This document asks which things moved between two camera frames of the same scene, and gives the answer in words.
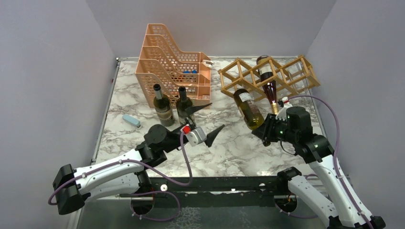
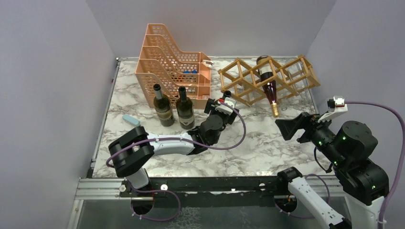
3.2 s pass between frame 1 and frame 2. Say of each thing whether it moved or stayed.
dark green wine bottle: stayed
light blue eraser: stayed
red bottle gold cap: stayed
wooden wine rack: stayed
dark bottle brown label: stayed
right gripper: moved
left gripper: moved
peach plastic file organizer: stayed
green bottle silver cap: moved
